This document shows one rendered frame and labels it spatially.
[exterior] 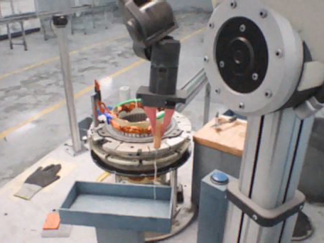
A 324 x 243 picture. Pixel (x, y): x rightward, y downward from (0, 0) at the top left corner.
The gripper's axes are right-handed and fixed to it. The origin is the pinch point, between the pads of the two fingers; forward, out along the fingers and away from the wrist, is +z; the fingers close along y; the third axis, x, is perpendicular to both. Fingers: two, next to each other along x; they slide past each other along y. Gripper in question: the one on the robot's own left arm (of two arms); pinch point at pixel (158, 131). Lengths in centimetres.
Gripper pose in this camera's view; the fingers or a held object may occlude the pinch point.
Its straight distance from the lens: 65.8
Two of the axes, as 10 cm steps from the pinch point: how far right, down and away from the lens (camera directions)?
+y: -9.9, -1.1, 0.5
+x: -0.9, 3.4, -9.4
